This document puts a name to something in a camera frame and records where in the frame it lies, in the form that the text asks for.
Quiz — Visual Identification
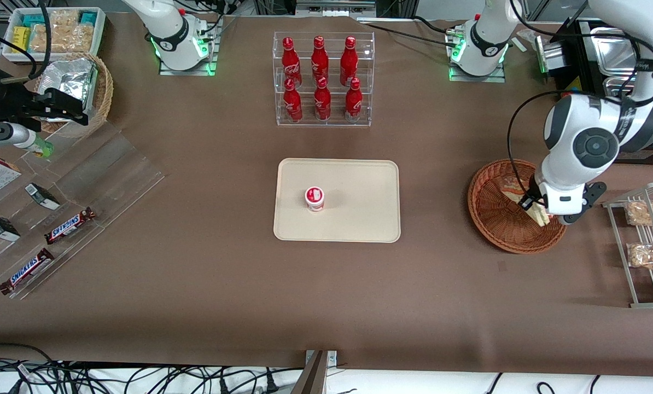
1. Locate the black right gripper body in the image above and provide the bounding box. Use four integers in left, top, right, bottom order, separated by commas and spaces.
0, 66, 37, 125

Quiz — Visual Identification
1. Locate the triangle sandwich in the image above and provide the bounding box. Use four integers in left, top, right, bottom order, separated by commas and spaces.
502, 188, 551, 228

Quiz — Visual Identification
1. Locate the light tan wicker basket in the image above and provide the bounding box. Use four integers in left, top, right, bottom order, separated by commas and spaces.
33, 53, 114, 138

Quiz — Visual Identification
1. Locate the brown round wicker basket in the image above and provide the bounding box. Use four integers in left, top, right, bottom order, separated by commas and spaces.
467, 159, 568, 254

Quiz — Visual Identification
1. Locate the cream plastic serving tray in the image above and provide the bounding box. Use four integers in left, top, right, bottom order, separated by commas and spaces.
273, 158, 401, 243

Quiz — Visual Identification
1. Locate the silver foil wrapped package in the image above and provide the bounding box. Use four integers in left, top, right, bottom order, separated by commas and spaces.
41, 59, 98, 122

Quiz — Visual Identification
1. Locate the green white plastic bottle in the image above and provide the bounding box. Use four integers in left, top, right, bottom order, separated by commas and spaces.
28, 134, 55, 158

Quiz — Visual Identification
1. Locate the clear bag of granola snack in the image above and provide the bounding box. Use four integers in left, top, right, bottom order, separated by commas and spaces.
625, 201, 653, 227
626, 242, 653, 270

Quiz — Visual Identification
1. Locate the yellow snack box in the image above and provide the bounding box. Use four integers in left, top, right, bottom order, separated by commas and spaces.
12, 26, 32, 54

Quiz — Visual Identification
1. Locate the clear bag of crackers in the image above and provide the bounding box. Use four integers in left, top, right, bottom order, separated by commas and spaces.
46, 9, 81, 27
30, 23, 95, 54

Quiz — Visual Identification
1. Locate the white plastic storage bin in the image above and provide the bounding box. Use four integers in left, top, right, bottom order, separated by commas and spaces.
1, 7, 107, 63

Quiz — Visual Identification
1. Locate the clear acrylic tiered display stand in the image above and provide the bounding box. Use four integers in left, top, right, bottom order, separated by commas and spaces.
0, 121, 166, 300

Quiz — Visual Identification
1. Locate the small black white box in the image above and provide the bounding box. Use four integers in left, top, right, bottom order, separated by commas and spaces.
0, 213, 21, 242
25, 183, 61, 211

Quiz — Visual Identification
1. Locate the brown Snickers chocolate bar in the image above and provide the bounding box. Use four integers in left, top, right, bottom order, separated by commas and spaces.
0, 248, 55, 296
44, 207, 96, 245

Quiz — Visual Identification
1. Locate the small silver metal device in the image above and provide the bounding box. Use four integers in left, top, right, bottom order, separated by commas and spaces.
535, 39, 565, 73

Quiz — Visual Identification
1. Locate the crumpled clear plastic wrap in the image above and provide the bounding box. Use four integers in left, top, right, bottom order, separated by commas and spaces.
515, 28, 543, 53

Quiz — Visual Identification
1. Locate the red cola bottle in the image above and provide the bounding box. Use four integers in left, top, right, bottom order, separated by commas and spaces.
311, 36, 329, 83
283, 78, 304, 123
314, 76, 331, 121
340, 36, 358, 87
345, 78, 363, 122
281, 37, 302, 89

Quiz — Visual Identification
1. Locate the clear acrylic bottle rack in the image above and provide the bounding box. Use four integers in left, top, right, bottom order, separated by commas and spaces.
273, 31, 375, 128

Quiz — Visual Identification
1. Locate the red white yogurt cup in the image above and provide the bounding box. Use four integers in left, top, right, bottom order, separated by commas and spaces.
305, 186, 326, 212

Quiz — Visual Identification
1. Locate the brown table cover sheet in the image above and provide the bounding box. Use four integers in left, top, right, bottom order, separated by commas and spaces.
0, 12, 653, 378

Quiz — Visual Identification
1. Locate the grey metal wire rack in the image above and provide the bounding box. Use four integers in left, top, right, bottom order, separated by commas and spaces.
602, 183, 653, 309

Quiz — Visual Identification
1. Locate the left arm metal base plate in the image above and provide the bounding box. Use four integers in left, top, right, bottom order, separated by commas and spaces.
448, 25, 506, 84

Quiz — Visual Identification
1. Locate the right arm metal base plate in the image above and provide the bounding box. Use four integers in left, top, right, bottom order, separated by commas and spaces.
159, 15, 221, 76

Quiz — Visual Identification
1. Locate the aluminium frame structure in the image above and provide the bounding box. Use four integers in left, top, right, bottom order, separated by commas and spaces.
253, 0, 417, 22

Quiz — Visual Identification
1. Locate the grey metal support post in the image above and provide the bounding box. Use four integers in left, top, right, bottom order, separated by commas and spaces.
290, 350, 338, 394

